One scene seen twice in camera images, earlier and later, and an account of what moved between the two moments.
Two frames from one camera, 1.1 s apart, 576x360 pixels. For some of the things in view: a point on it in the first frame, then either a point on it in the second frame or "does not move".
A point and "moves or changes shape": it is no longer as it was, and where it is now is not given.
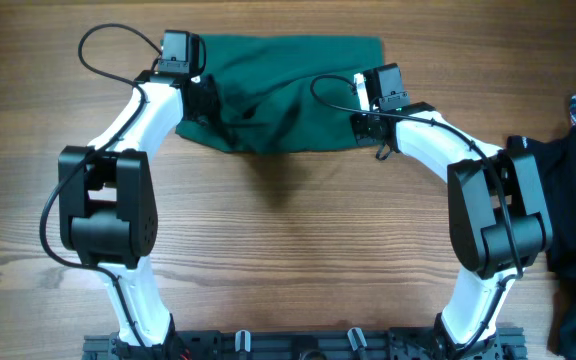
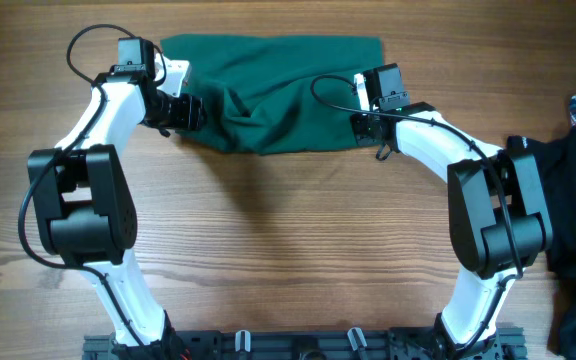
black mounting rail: (405, 343) does not move
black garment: (574, 164) does not move
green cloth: (279, 93) moves or changes shape
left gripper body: (208, 99) -> (174, 112)
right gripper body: (362, 127) does not move
